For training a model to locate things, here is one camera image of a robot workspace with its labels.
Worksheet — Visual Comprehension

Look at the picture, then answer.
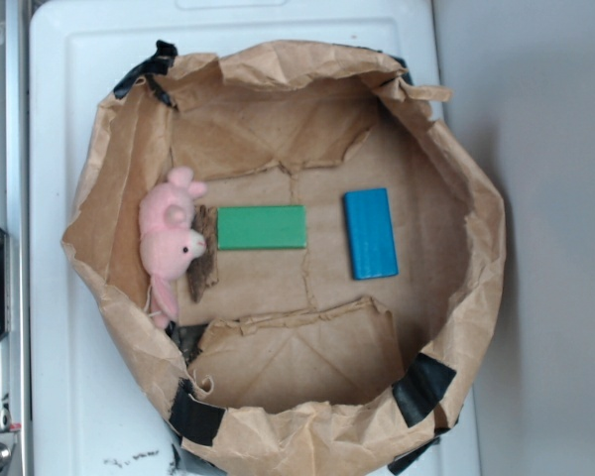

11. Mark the black tape bottom left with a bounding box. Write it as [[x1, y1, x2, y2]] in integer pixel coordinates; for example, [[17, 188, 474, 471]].
[[168, 379, 226, 446]]

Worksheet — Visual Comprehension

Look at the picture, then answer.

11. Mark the black tape bottom right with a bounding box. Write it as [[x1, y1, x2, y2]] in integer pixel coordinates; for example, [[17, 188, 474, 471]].
[[392, 353, 457, 427]]

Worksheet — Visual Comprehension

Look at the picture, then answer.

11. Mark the brown paper bag bowl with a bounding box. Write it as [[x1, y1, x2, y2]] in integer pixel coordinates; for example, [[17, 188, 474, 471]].
[[62, 41, 506, 475]]

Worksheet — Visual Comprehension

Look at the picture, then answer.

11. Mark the pink plush bunny toy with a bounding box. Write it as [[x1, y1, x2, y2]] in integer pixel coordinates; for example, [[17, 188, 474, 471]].
[[139, 167, 207, 329]]

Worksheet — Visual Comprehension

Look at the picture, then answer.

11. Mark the green rectangular block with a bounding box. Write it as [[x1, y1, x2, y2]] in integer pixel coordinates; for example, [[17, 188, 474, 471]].
[[217, 205, 307, 251]]

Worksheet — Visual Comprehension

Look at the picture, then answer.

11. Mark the blue rectangular block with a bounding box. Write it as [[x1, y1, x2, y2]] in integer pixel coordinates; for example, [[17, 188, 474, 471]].
[[343, 188, 399, 280]]

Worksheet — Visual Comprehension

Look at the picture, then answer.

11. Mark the aluminium frame rail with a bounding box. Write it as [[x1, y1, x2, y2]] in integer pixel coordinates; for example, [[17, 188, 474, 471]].
[[0, 1, 34, 475]]

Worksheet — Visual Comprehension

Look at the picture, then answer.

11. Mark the black tape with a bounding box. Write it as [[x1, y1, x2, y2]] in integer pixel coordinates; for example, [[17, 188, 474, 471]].
[[168, 379, 226, 446], [113, 40, 178, 108], [392, 353, 457, 427]]

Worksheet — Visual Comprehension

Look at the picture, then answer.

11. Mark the brown bark piece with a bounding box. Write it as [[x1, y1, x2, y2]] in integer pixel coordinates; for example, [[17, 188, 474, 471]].
[[187, 205, 219, 303]]

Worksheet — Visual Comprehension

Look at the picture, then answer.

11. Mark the black tape top left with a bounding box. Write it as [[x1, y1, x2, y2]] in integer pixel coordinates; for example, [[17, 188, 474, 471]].
[[113, 40, 178, 108]]

